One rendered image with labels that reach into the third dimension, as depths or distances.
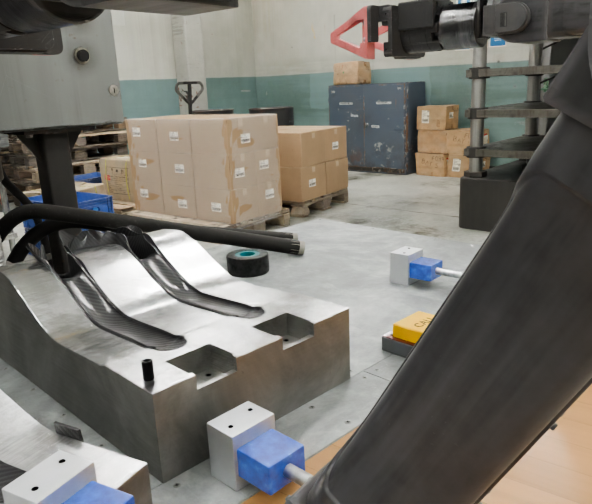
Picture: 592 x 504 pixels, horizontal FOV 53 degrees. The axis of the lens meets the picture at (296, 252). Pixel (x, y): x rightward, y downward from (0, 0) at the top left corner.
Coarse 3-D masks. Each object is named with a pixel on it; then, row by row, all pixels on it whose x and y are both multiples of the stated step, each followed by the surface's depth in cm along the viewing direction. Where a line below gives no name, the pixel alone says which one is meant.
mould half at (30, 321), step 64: (128, 256) 80; (192, 256) 84; (0, 320) 77; (64, 320) 68; (192, 320) 68; (256, 320) 66; (320, 320) 65; (64, 384) 65; (128, 384) 54; (192, 384) 54; (256, 384) 60; (320, 384) 67; (128, 448) 57; (192, 448) 55
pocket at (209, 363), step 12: (204, 348) 60; (216, 348) 60; (168, 360) 57; (180, 360) 58; (192, 360) 59; (204, 360) 60; (216, 360) 60; (228, 360) 59; (192, 372) 59; (204, 372) 60; (216, 372) 60; (228, 372) 57; (204, 384) 55
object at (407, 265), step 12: (396, 252) 102; (408, 252) 102; (420, 252) 103; (396, 264) 102; (408, 264) 101; (420, 264) 100; (432, 264) 99; (396, 276) 103; (408, 276) 101; (420, 276) 100; (432, 276) 99; (456, 276) 97
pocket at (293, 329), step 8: (272, 320) 66; (280, 320) 67; (288, 320) 68; (296, 320) 67; (304, 320) 66; (256, 328) 65; (264, 328) 66; (272, 328) 66; (280, 328) 67; (288, 328) 68; (296, 328) 67; (304, 328) 66; (312, 328) 65; (288, 336) 68; (296, 336) 67; (304, 336) 66; (312, 336) 65; (288, 344) 63
